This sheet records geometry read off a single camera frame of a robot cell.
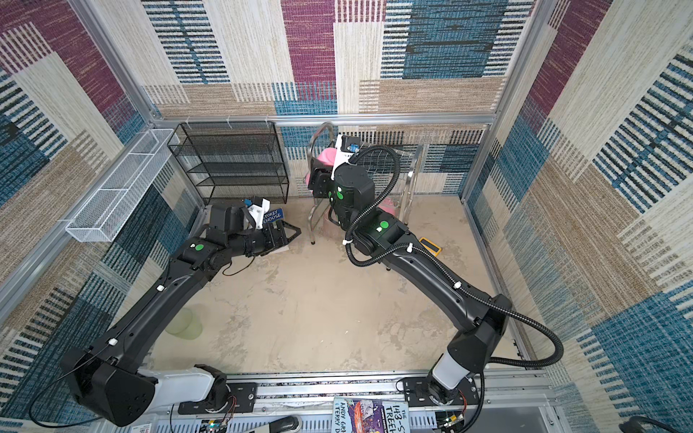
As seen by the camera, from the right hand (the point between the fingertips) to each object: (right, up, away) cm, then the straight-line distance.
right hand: (325, 165), depth 64 cm
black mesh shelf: (-41, +11, +46) cm, 63 cm away
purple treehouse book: (+11, -62, +5) cm, 63 cm away
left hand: (-9, -16, +9) cm, 20 cm away
